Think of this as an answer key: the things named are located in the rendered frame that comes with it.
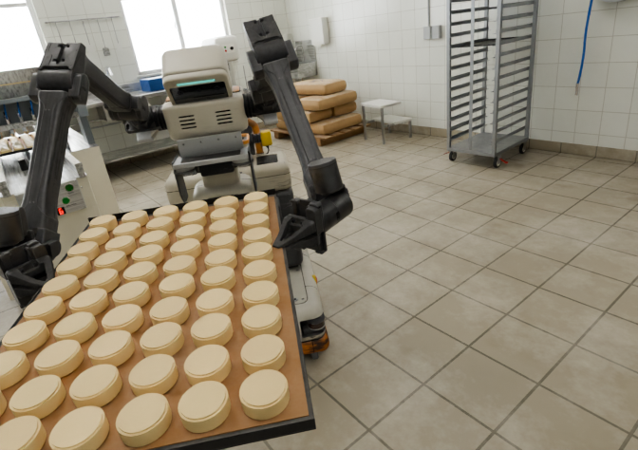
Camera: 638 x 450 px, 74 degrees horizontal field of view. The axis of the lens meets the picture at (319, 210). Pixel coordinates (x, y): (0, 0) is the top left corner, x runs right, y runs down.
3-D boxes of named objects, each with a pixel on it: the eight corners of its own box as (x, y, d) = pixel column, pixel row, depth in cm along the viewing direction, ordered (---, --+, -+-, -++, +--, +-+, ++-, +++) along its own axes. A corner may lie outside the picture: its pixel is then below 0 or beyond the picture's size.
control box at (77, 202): (27, 223, 186) (13, 194, 181) (85, 206, 199) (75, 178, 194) (27, 225, 184) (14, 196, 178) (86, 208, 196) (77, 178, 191)
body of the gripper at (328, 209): (322, 256, 79) (344, 238, 84) (315, 206, 75) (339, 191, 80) (294, 249, 83) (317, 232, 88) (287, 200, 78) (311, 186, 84)
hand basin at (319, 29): (335, 99, 628) (327, 16, 585) (316, 103, 609) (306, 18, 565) (296, 96, 703) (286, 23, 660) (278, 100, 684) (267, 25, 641)
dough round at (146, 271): (159, 283, 67) (156, 271, 66) (125, 292, 65) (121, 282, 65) (158, 268, 71) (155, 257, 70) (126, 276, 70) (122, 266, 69)
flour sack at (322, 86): (288, 95, 573) (286, 84, 567) (310, 89, 599) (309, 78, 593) (326, 96, 524) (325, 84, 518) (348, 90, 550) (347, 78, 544)
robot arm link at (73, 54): (80, 30, 95) (33, 29, 95) (77, 89, 94) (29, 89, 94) (149, 100, 140) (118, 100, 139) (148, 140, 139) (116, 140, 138)
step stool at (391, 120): (412, 137, 516) (411, 99, 498) (384, 145, 497) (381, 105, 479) (389, 132, 552) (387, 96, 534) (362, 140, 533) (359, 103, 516)
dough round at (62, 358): (82, 345, 56) (77, 332, 55) (86, 367, 52) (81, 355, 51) (39, 363, 53) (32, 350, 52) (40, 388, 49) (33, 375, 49)
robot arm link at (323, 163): (347, 198, 95) (310, 211, 94) (332, 149, 92) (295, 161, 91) (363, 211, 84) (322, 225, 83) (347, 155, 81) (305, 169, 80)
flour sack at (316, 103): (319, 112, 512) (317, 99, 506) (296, 110, 541) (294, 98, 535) (359, 101, 555) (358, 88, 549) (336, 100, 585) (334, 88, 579)
